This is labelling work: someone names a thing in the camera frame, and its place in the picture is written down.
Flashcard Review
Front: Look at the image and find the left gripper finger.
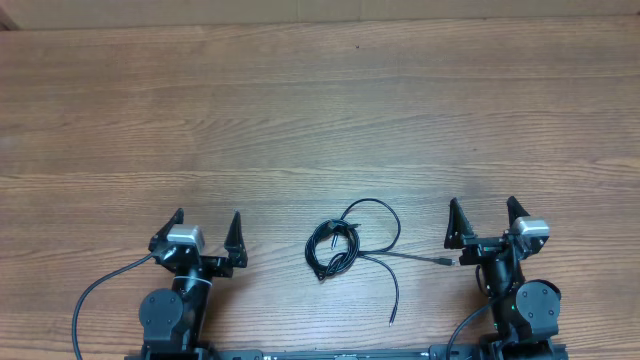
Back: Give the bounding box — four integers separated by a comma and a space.
149, 208, 184, 248
224, 211, 248, 268

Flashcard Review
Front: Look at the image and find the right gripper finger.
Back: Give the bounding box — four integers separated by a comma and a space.
444, 198, 475, 249
506, 196, 530, 228

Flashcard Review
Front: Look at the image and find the thin black USB-C cable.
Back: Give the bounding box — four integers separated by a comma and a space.
339, 197, 456, 328

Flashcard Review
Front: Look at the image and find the thick black USB cable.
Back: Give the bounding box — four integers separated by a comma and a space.
303, 217, 362, 283

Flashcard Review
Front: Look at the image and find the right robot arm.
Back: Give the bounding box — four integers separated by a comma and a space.
444, 196, 568, 359

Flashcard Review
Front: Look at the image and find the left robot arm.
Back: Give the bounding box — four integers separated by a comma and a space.
135, 209, 248, 360

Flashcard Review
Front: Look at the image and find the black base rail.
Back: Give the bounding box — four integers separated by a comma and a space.
214, 342, 569, 360

